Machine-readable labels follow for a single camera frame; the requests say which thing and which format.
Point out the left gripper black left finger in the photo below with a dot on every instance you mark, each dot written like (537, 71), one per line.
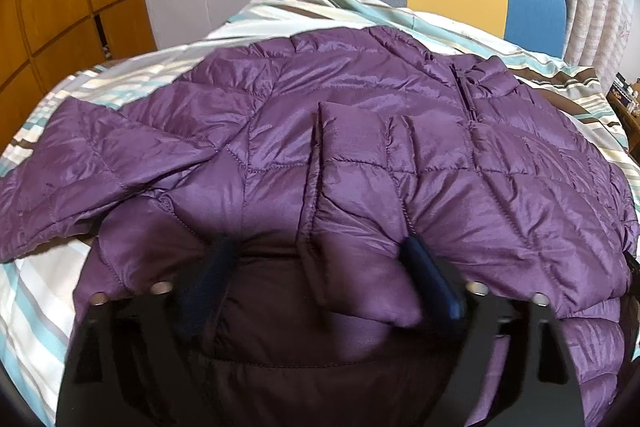
(132, 361)

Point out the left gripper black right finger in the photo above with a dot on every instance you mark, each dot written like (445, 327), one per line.
(508, 354)

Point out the purple quilted down jacket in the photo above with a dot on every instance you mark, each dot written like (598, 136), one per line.
(318, 154)

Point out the striped bed duvet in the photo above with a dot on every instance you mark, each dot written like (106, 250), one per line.
(37, 310)

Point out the wooden desk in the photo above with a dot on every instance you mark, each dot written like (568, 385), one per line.
(630, 123)

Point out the items on desk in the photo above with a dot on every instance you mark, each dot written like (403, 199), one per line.
(626, 93)

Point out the orange wooden wardrobe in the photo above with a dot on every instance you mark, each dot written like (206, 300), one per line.
(44, 41)

